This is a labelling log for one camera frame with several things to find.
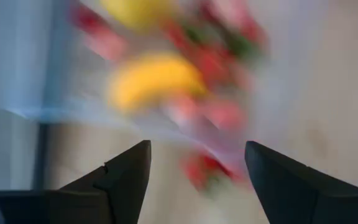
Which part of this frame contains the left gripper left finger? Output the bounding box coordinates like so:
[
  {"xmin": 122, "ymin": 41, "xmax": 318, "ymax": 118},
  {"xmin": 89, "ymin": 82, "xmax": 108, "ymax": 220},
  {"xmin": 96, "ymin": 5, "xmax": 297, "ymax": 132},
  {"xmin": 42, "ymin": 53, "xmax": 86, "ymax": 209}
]
[{"xmin": 0, "ymin": 139, "xmax": 152, "ymax": 224}]

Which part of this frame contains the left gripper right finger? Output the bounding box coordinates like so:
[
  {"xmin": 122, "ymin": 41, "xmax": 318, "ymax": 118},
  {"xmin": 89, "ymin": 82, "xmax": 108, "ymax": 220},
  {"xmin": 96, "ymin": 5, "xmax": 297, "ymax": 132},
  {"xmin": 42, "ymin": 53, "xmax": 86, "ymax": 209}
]
[{"xmin": 244, "ymin": 140, "xmax": 358, "ymax": 224}]

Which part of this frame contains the pink peach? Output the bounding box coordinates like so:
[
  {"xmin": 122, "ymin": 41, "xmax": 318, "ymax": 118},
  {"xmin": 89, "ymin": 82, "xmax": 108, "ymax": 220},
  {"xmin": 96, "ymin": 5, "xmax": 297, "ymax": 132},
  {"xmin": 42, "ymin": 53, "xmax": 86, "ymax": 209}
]
[
  {"xmin": 71, "ymin": 4, "xmax": 127, "ymax": 62},
  {"xmin": 163, "ymin": 96, "xmax": 201, "ymax": 125},
  {"xmin": 203, "ymin": 99, "xmax": 248, "ymax": 131}
]

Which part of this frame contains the yellow banana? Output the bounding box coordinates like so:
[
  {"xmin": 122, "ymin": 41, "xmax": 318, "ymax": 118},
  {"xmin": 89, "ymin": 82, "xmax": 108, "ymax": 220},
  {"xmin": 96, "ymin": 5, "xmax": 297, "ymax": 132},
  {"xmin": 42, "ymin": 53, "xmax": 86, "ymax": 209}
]
[{"xmin": 106, "ymin": 52, "xmax": 208, "ymax": 114}]

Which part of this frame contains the red strawberry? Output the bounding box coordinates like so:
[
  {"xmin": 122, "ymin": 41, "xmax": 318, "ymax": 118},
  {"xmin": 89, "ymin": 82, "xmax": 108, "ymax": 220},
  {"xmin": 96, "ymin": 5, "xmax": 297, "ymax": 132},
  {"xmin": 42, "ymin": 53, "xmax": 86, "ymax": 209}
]
[
  {"xmin": 209, "ymin": 0, "xmax": 269, "ymax": 60},
  {"xmin": 163, "ymin": 18, "xmax": 198, "ymax": 50},
  {"xmin": 191, "ymin": 46, "xmax": 239, "ymax": 91}
]

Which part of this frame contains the clear plastic tupperware container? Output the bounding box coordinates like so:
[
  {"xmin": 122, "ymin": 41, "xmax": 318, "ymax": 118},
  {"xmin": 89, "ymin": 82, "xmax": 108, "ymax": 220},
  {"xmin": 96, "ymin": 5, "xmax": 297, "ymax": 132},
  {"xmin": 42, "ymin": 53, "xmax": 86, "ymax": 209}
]
[{"xmin": 0, "ymin": 0, "xmax": 270, "ymax": 187}]

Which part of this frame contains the green leafy vegetable toy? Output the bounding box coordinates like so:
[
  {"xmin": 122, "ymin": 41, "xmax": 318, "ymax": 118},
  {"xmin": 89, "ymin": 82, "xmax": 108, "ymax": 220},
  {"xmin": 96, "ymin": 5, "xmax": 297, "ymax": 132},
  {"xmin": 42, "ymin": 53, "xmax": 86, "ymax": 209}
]
[{"xmin": 180, "ymin": 149, "xmax": 242, "ymax": 194}]

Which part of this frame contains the yellow lemon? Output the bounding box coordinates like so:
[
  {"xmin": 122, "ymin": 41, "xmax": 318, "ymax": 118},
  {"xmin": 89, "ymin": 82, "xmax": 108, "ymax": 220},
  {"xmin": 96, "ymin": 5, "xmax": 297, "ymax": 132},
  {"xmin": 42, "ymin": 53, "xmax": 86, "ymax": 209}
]
[{"xmin": 99, "ymin": 0, "xmax": 173, "ymax": 32}]

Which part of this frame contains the black frame cross rail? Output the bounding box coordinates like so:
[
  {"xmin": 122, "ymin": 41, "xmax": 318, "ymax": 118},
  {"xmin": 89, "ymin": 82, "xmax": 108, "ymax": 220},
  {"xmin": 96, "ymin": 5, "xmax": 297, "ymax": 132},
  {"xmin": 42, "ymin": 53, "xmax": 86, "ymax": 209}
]
[{"xmin": 31, "ymin": 123, "xmax": 51, "ymax": 190}]

